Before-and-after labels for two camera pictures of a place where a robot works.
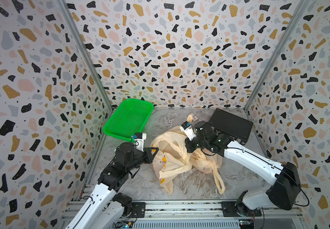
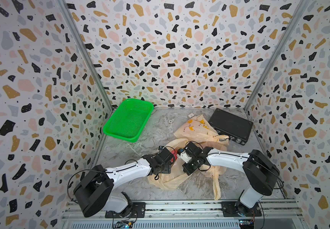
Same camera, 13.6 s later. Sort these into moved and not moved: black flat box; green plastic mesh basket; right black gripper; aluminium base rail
Moved: right black gripper
Not moved: green plastic mesh basket; aluminium base rail; black flat box
